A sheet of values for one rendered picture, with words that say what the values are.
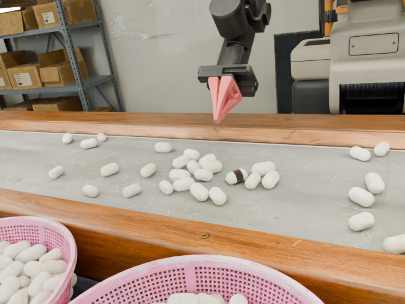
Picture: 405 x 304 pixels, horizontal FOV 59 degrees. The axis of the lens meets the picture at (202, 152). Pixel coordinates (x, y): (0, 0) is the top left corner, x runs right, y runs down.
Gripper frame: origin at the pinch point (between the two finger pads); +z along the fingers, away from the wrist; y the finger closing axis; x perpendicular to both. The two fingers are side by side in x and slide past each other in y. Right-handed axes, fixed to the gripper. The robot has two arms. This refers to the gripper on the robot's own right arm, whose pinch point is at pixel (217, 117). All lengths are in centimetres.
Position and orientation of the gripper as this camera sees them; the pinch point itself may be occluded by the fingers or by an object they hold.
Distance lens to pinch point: 64.2
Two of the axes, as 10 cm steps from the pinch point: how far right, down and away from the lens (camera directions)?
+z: -2.5, 9.0, -3.5
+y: 8.9, 0.7, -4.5
